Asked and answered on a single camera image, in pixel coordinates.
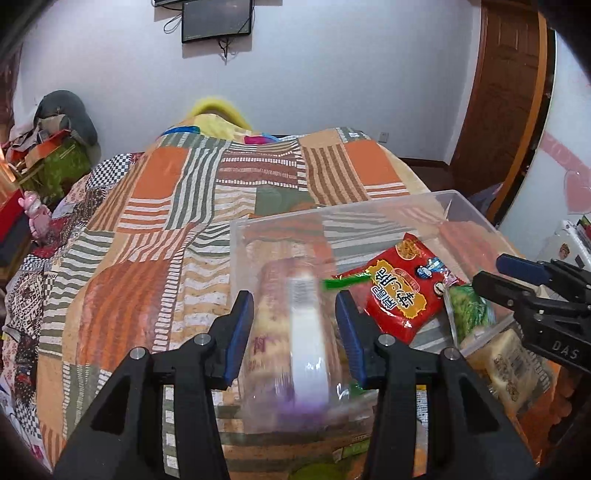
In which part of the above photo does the patchwork striped blanket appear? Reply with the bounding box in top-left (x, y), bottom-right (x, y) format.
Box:
top-left (0, 124), bottom-right (557, 480)

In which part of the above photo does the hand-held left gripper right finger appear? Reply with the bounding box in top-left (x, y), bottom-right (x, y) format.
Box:
top-left (335, 290), bottom-right (539, 480)

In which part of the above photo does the red noodle packet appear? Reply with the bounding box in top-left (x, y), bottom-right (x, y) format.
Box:
top-left (331, 233), bottom-right (466, 345)

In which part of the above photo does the green patterned bag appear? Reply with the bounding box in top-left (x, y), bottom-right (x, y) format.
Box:
top-left (27, 138), bottom-right (92, 200)

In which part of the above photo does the pink plush toy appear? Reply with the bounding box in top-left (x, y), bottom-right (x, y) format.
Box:
top-left (18, 189), bottom-right (52, 239)

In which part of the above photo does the clear plastic storage bin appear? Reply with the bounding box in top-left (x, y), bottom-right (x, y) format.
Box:
top-left (229, 190), bottom-right (529, 437)

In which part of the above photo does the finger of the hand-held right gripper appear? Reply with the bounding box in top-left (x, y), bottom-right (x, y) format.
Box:
top-left (496, 253), bottom-right (557, 288)
top-left (471, 271), bottom-right (542, 320)

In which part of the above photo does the pink heart wall decoration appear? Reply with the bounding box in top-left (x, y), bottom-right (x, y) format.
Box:
top-left (542, 131), bottom-right (591, 216)

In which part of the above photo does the yellow pillow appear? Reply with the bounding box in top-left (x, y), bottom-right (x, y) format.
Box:
top-left (191, 95), bottom-right (253, 133)

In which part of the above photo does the beige cracker packet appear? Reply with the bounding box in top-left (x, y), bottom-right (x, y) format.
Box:
top-left (248, 260), bottom-right (296, 409)

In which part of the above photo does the brown wooden door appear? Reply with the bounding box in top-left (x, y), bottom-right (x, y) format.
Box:
top-left (449, 0), bottom-right (557, 228)

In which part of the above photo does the yellow green snack packet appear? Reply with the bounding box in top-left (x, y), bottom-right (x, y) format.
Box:
top-left (286, 438), bottom-right (376, 480)

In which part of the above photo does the pale bread packet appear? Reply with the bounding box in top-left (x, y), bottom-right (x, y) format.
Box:
top-left (461, 329), bottom-right (556, 417)

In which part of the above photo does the white case with stickers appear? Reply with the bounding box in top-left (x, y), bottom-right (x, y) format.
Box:
top-left (537, 219), bottom-right (591, 274)

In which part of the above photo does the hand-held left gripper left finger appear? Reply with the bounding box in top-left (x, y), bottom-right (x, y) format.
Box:
top-left (53, 291), bottom-right (255, 480)

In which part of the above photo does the white and purple snack packet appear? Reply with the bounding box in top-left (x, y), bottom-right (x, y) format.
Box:
top-left (287, 271), bottom-right (332, 414)

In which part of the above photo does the red box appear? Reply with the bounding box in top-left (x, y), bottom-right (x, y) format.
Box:
top-left (0, 185), bottom-right (29, 243)

